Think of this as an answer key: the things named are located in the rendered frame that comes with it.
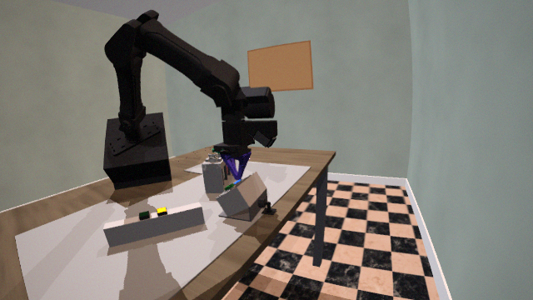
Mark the grey flat mat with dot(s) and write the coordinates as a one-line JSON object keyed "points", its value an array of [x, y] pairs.
{"points": [[70, 259]]}

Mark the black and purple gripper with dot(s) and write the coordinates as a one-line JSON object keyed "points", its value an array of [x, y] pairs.
{"points": [[238, 152]]}

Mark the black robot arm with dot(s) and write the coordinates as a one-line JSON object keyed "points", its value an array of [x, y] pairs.
{"points": [[217, 79]]}

